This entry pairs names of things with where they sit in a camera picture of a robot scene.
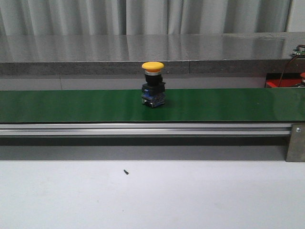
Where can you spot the yellow mushroom push button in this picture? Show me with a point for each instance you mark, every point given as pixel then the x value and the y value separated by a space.
pixel 153 90

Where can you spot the green conveyor belt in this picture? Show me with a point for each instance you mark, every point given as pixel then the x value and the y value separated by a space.
pixel 181 105

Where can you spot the red plastic tray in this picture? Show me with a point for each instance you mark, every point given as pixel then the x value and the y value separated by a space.
pixel 290 80

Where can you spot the grey stone counter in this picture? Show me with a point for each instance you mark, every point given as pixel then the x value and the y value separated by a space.
pixel 124 54

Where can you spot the small green circuit board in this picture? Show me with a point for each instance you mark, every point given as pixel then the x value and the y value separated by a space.
pixel 299 51

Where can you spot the grey white curtain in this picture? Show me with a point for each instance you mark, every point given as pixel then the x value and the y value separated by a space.
pixel 135 17

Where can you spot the aluminium conveyor side rail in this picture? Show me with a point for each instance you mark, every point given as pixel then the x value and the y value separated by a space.
pixel 146 129

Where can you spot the metal conveyor support bracket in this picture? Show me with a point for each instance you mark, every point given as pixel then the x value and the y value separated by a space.
pixel 296 149

